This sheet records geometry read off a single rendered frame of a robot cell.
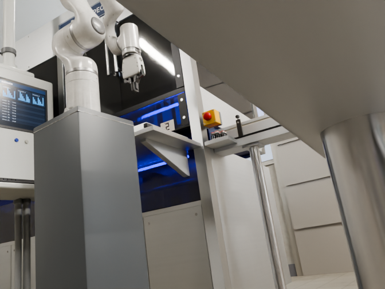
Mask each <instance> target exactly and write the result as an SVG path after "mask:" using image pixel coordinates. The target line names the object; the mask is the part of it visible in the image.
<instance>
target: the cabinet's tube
mask: <svg viewBox="0 0 385 289"><path fill-rule="evenodd" d="M0 54H1V55H2V63H3V64H5V65H8V66H11V67H15V68H17V66H16V65H15V57H16V55H17V51H16V50H15V0H3V46H2V49H1V52H0Z"/></svg>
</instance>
